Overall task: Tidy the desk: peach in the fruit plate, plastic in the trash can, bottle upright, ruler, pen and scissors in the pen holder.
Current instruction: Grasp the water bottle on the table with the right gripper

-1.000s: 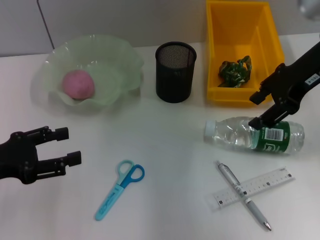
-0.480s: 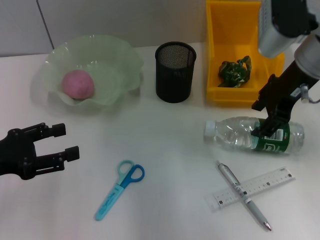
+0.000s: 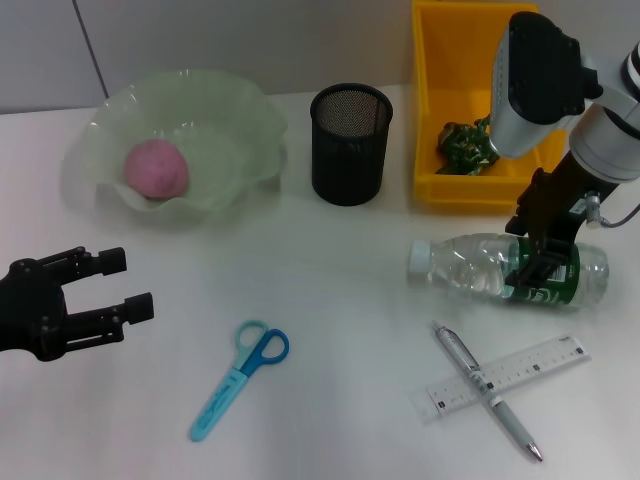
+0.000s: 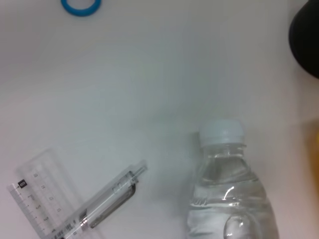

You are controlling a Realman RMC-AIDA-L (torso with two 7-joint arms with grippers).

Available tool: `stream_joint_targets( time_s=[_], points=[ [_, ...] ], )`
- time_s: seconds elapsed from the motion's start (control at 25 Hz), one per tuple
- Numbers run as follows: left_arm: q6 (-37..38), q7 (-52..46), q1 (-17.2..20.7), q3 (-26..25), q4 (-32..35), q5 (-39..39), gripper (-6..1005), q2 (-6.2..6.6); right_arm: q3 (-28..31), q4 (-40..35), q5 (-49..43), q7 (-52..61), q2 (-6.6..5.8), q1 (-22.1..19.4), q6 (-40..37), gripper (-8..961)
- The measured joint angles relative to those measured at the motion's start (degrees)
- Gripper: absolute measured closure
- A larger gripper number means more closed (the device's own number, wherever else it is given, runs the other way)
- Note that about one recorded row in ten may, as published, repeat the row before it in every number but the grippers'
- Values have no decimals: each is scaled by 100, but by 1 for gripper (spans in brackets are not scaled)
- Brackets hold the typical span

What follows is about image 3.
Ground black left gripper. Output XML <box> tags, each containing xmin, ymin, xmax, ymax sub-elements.
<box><xmin>0</xmin><ymin>245</ymin><xmax>155</xmax><ymax>362</ymax></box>

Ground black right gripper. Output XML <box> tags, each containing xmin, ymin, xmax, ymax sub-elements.
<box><xmin>504</xmin><ymin>154</ymin><xmax>621</xmax><ymax>291</ymax></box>

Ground green label water bottle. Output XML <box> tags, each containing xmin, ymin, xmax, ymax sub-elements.
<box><xmin>407</xmin><ymin>232</ymin><xmax>611</xmax><ymax>311</ymax></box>

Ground green plastic wrapper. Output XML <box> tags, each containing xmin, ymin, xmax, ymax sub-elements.
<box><xmin>433</xmin><ymin>115</ymin><xmax>501</xmax><ymax>177</ymax></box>

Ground pink peach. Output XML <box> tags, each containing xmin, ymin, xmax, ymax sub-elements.
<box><xmin>123</xmin><ymin>140</ymin><xmax>190</xmax><ymax>200</ymax></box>

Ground blue scissors with sheath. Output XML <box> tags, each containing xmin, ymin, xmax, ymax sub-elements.
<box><xmin>189</xmin><ymin>319</ymin><xmax>291</xmax><ymax>443</ymax></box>

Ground clear plastic ruler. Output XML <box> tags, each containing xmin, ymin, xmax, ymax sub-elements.
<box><xmin>409</xmin><ymin>335</ymin><xmax>591</xmax><ymax>424</ymax></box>

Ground grey retractable pen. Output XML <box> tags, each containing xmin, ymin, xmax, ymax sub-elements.
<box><xmin>432</xmin><ymin>320</ymin><xmax>545</xmax><ymax>462</ymax></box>

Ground pale green glass fruit plate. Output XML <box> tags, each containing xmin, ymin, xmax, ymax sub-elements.
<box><xmin>82</xmin><ymin>69</ymin><xmax>289</xmax><ymax>231</ymax></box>

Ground black mesh pen holder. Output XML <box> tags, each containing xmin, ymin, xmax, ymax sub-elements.
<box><xmin>309</xmin><ymin>83</ymin><xmax>395</xmax><ymax>206</ymax></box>

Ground yellow plastic bin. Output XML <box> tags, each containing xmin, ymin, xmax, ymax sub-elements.
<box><xmin>410</xmin><ymin>0</ymin><xmax>569</xmax><ymax>215</ymax></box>

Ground right gripper cable with plug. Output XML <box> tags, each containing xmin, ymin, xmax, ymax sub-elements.
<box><xmin>582</xmin><ymin>192</ymin><xmax>640</xmax><ymax>231</ymax></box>

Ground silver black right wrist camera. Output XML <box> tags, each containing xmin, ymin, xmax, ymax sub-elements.
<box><xmin>488</xmin><ymin>12</ymin><xmax>604</xmax><ymax>160</ymax></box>

